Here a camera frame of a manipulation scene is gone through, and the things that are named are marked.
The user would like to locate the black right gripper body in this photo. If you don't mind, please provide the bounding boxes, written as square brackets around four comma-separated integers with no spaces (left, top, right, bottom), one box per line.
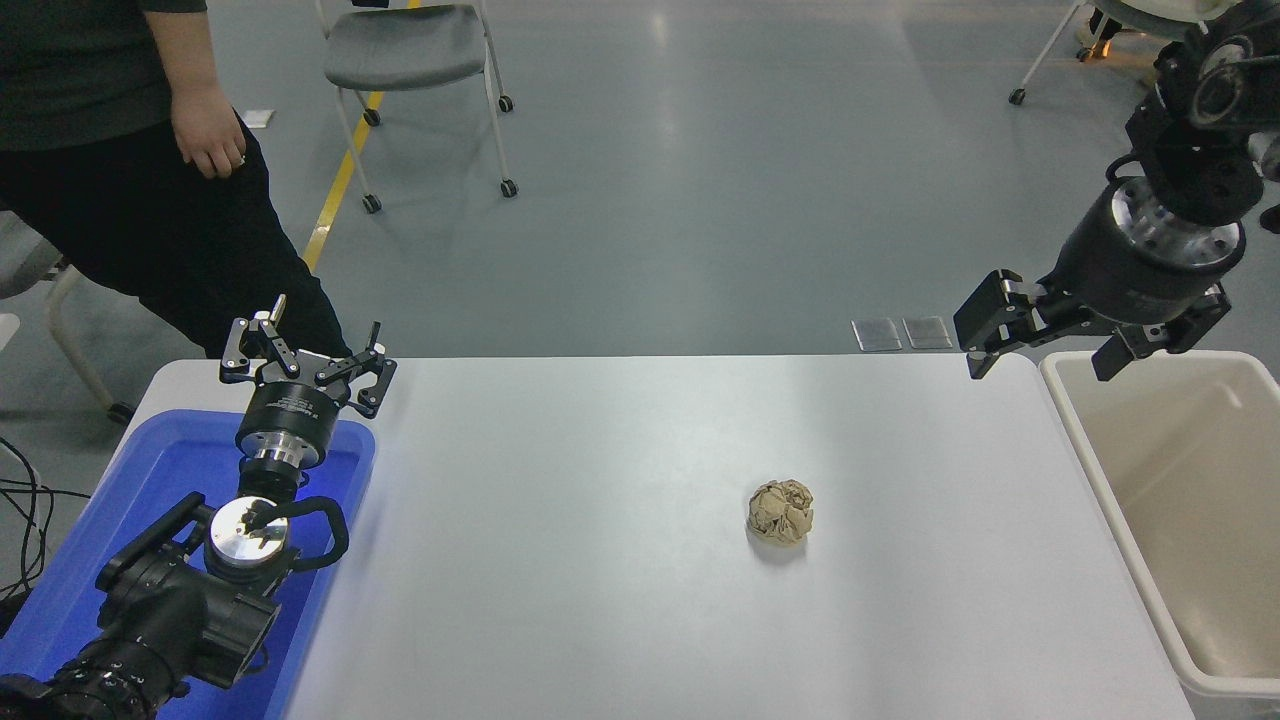
[1048,198,1237,325]

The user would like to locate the tan paper ball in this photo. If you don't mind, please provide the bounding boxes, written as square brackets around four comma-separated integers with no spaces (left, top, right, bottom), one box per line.
[747,479,815,546]

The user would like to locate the grey chair with white frame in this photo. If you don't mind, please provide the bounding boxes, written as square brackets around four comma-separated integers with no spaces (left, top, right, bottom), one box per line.
[0,210,136,426]

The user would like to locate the seated person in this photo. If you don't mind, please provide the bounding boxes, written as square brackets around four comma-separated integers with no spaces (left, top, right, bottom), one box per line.
[1076,6,1161,61]

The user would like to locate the grey seat wheeled chair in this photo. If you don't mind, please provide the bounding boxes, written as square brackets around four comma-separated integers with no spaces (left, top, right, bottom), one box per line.
[315,0,519,214]

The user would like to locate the large pale plastic bin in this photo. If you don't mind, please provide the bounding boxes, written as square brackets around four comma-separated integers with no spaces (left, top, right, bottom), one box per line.
[1040,350,1280,720]

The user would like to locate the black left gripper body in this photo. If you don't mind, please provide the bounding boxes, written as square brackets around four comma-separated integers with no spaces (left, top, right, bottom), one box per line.
[237,352,351,448]

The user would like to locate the person's hand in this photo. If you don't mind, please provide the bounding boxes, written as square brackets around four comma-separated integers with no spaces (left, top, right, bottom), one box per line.
[170,85,247,181]

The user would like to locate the black floor cables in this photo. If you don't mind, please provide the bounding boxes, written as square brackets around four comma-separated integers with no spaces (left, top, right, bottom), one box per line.
[0,435,91,601]

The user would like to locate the white frame wheeled chair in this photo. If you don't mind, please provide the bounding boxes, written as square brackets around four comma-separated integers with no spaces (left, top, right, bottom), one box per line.
[1008,0,1241,106]

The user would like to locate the blue plastic tray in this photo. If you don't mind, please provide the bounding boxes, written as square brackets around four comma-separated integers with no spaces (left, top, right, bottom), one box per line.
[0,410,377,720]

